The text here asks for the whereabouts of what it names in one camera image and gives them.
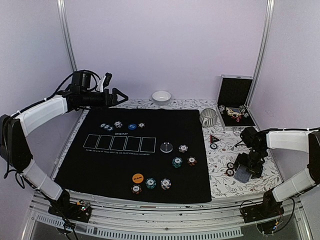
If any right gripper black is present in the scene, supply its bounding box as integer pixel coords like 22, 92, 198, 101
234, 147, 267, 179

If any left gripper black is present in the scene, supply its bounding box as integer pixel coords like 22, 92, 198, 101
81, 87, 129, 110

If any blue playing card deck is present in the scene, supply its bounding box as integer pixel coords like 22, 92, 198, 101
234, 165, 252, 184

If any blue fifty chips row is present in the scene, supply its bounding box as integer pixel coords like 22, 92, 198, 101
99, 123, 114, 132

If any blue small blind button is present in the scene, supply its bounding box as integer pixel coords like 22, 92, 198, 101
128, 123, 137, 130

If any clear acrylic dealer button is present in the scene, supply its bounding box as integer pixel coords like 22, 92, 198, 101
160, 142, 173, 154

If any orange big blind button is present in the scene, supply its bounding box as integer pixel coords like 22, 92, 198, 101
132, 173, 144, 184

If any blue peach stack front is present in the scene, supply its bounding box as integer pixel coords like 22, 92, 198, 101
160, 178, 172, 190

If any green chip stack front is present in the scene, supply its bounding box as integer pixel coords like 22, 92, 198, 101
145, 178, 157, 189

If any red black stack front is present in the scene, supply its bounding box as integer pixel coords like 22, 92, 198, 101
131, 184, 142, 195

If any red black chip stack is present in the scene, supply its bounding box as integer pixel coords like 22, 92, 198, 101
225, 162, 235, 177

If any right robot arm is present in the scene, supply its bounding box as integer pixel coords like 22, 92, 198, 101
234, 126, 320, 218

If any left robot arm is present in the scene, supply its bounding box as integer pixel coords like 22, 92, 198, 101
0, 69, 129, 217

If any floral tablecloth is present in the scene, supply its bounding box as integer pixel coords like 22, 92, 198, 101
53, 99, 281, 201

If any white ceramic bowl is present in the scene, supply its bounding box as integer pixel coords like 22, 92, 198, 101
151, 90, 172, 105

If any black triangular card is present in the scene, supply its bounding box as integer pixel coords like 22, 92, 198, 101
209, 135, 220, 144

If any black poker mat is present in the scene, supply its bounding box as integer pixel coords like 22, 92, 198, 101
54, 108, 212, 204

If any striped grey mug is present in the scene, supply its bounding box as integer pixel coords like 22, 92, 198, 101
199, 108, 218, 128

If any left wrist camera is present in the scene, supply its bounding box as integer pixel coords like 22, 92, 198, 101
96, 72, 112, 93

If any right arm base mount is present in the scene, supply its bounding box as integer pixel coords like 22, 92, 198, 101
239, 200, 285, 234

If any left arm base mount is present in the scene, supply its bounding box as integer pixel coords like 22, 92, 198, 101
48, 197, 92, 223

